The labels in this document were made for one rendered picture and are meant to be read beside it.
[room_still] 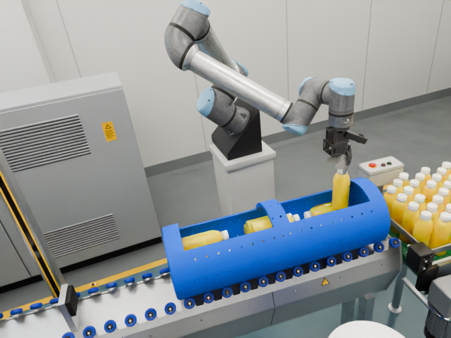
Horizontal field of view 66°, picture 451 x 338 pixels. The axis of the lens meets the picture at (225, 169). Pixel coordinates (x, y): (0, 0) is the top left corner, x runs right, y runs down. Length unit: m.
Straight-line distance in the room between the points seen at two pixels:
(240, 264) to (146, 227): 1.85
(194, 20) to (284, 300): 1.17
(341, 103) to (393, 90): 4.24
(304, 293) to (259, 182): 0.80
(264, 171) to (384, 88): 3.57
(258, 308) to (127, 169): 1.64
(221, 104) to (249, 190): 0.55
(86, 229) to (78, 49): 1.75
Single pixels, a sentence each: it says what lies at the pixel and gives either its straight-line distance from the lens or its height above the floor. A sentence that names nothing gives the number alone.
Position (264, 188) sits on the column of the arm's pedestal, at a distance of 2.15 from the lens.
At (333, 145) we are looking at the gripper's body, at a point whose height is 1.43.
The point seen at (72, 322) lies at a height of 0.98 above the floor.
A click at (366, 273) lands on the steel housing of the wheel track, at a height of 0.86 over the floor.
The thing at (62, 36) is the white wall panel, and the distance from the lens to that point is 3.77.
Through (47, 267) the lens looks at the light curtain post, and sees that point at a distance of 1.81.
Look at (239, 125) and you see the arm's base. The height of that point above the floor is 1.29.
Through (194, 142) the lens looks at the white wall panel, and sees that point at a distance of 4.19.
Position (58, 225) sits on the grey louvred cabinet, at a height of 0.50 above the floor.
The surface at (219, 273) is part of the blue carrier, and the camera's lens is 1.30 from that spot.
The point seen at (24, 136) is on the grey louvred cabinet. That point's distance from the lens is 2.66.
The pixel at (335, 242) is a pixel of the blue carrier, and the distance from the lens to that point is 1.42.
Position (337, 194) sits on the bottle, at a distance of 1.52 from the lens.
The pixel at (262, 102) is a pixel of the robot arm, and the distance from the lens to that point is 1.35.
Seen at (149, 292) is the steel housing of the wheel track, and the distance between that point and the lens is 1.56.
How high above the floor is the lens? 2.05
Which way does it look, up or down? 30 degrees down
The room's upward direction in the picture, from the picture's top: 7 degrees counter-clockwise
